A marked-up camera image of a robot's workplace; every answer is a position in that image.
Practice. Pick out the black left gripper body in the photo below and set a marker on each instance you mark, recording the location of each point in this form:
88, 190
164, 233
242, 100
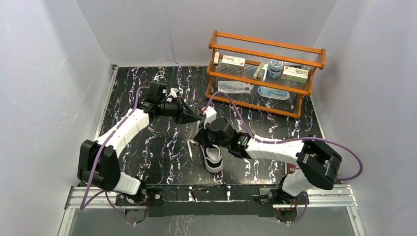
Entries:
182, 110

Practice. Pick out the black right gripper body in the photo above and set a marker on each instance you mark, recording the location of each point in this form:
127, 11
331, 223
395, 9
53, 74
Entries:
208, 138

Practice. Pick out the white shoelace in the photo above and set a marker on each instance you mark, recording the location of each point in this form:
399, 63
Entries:
191, 144

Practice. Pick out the black and white sneaker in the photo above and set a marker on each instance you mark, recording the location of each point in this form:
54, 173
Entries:
211, 152

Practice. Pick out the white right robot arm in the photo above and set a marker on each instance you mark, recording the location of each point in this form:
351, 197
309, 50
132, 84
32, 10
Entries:
317, 162

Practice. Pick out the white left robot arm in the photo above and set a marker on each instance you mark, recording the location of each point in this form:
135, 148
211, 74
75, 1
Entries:
98, 160

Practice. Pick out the clear packaged item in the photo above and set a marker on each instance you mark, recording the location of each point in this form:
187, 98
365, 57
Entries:
234, 87

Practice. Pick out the blue packaged tool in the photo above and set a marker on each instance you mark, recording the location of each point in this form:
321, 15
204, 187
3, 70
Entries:
272, 93

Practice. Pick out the small white tape roll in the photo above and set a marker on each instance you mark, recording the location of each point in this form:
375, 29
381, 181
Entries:
216, 58

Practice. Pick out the white box left shelf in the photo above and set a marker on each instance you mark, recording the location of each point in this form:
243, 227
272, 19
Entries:
232, 62

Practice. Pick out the white box shelf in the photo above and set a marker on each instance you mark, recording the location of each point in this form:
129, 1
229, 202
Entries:
294, 74
232, 62

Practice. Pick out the orange wooden shelf rack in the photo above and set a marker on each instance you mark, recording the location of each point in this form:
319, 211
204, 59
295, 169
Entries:
255, 51

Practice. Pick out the dark orange book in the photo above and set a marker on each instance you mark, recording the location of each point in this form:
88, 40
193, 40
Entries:
291, 167

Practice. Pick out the blue patterned round tin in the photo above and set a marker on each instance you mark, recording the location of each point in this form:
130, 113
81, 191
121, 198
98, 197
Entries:
275, 68

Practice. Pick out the white box right shelf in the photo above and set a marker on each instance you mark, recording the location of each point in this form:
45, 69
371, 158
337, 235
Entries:
294, 74

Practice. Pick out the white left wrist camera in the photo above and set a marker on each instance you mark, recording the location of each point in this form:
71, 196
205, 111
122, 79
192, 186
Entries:
173, 94

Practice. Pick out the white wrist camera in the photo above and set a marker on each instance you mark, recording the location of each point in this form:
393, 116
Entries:
173, 94
209, 115

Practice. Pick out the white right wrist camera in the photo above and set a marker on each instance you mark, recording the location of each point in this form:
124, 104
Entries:
209, 115

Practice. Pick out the black metal base frame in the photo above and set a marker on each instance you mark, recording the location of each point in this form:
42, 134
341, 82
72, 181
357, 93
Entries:
211, 198

